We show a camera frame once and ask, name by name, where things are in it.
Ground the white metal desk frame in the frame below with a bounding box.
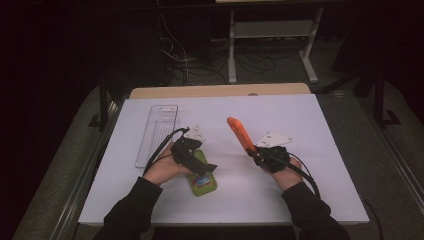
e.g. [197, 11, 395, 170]
[227, 7, 325, 85]

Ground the light wooden table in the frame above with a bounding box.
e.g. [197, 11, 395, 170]
[128, 82, 312, 100]

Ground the bundle of floor cables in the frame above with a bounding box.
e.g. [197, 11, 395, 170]
[155, 13, 278, 86]

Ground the aluminium rail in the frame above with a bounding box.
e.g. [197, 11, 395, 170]
[357, 96, 424, 215]
[49, 99, 128, 240]

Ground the person's left hand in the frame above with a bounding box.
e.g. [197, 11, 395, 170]
[142, 141, 195, 187]

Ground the orange phone case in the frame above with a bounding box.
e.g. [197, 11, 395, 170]
[226, 116, 258, 156]

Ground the green cartoon phone case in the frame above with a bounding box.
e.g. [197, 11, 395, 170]
[186, 148, 219, 198]

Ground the person's right hand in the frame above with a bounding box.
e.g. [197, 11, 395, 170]
[262, 156, 305, 193]

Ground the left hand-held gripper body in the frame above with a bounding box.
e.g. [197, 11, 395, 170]
[170, 125, 209, 178]

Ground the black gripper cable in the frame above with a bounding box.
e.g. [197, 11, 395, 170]
[142, 126, 191, 176]
[287, 152, 385, 240]

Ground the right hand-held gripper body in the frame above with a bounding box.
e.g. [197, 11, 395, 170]
[251, 131, 295, 175]

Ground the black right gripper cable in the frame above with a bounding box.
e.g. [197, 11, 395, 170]
[287, 152, 385, 240]

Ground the black metal stand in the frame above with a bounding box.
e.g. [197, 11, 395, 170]
[87, 75, 112, 133]
[372, 65, 403, 130]

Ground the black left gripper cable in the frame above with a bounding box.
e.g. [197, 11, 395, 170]
[142, 126, 191, 176]

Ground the clear plastic tray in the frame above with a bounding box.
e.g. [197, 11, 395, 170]
[134, 104, 181, 169]

